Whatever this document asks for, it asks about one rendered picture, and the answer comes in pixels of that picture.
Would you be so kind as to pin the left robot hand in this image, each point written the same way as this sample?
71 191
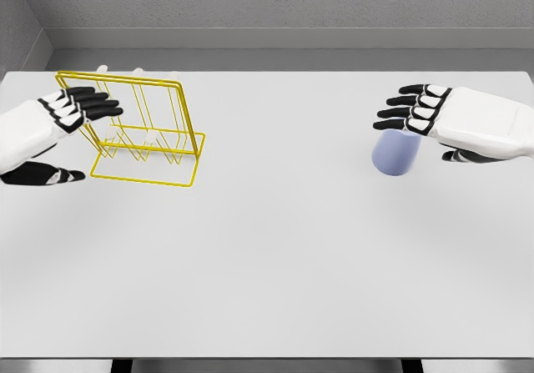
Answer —
29 133

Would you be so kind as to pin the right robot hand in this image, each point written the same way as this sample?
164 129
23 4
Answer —
475 124

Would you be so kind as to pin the light blue cup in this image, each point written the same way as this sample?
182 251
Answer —
394 154

